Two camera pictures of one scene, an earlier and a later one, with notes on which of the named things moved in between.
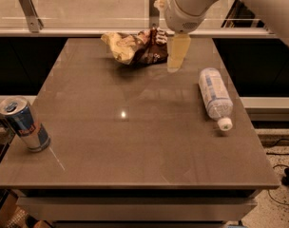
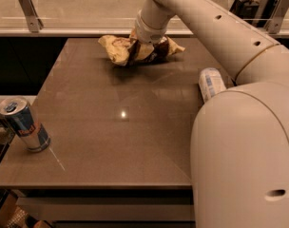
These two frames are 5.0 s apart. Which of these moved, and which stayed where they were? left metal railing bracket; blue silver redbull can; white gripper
Moved: white gripper
Stayed: blue silver redbull can; left metal railing bracket
